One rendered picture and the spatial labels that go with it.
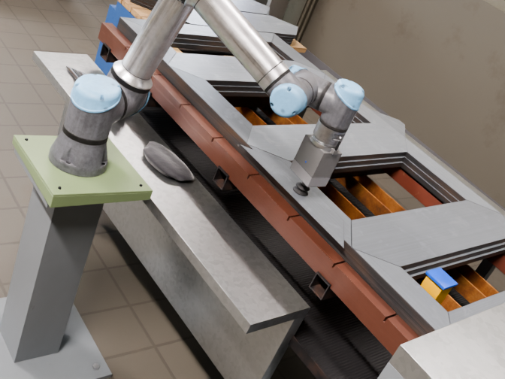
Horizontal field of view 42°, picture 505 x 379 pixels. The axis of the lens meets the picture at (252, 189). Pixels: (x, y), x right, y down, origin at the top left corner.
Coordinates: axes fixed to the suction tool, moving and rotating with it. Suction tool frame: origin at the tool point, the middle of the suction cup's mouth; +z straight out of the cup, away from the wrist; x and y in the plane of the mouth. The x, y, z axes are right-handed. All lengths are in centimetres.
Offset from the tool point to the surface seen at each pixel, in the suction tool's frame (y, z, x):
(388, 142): 25, 0, -57
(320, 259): -19.3, 6.0, 4.1
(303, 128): 31.3, -0.1, -23.6
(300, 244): -12.1, 7.3, 4.9
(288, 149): 19.6, -0.1, -9.2
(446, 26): 172, 1, -251
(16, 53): 240, 86, -4
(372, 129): 33, 0, -56
